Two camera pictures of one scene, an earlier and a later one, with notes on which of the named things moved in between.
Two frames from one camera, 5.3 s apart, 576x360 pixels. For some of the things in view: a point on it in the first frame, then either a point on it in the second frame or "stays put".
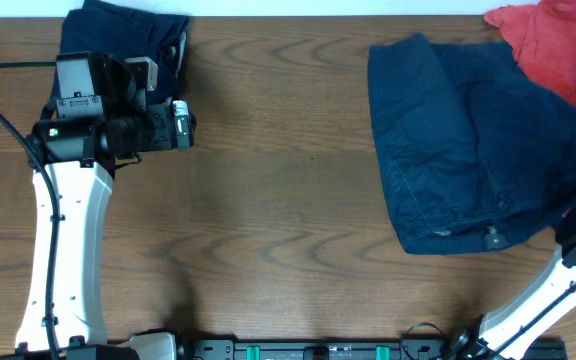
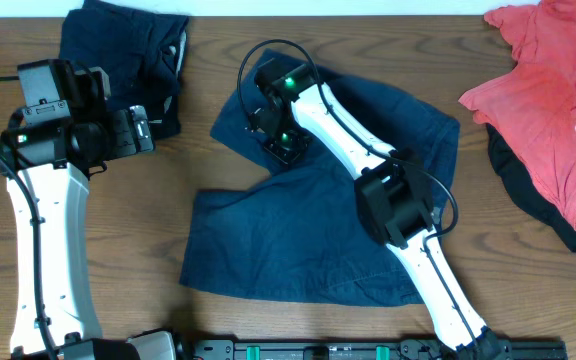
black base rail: x=379 y=349 stays put
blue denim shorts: x=477 y=155 -> x=302 y=238
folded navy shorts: x=128 y=32 stays put
